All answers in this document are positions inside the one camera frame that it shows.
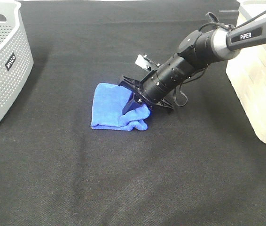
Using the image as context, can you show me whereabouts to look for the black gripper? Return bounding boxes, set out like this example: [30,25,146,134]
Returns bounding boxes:
[117,75,174,115]

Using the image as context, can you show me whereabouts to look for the blue microfiber towel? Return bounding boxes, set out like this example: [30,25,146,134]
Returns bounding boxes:
[91,83,150,131]

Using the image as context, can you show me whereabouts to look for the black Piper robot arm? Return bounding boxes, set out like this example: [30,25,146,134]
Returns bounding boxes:
[118,17,266,114]

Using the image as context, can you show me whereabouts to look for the black fabric table mat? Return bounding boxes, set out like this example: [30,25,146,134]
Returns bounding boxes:
[0,0,266,226]

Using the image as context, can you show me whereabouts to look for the white plastic storage bin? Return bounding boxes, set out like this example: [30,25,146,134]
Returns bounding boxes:
[226,0,266,147]

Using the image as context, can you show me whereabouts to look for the grey perforated plastic basket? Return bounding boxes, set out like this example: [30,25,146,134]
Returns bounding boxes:
[0,0,34,121]

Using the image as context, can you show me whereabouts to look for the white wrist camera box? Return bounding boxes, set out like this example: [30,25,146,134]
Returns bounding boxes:
[135,54,161,72]

